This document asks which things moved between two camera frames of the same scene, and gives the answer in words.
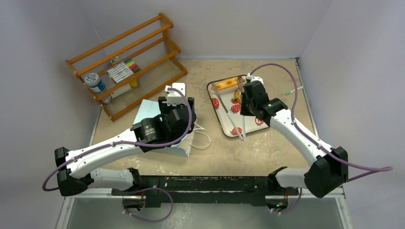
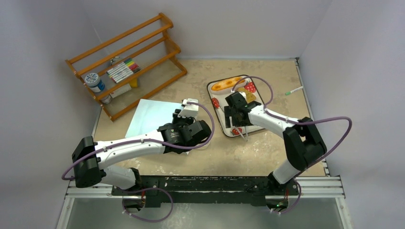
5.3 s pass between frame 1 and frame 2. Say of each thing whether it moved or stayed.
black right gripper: moved
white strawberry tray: stayed
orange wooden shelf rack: stayed
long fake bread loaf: stayed
